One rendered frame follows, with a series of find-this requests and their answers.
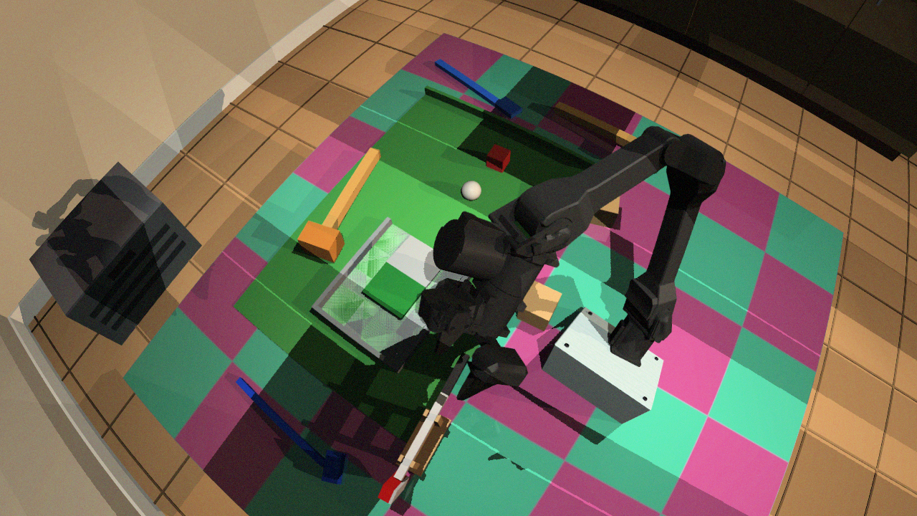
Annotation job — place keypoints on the white golf ball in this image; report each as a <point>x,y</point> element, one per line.
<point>471,190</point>

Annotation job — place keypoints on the orange cube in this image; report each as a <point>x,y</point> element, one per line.
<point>607,215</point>
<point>541,302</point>

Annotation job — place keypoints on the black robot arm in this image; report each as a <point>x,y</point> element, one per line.
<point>554,213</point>

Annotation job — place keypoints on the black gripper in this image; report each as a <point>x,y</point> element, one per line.
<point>491,363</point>

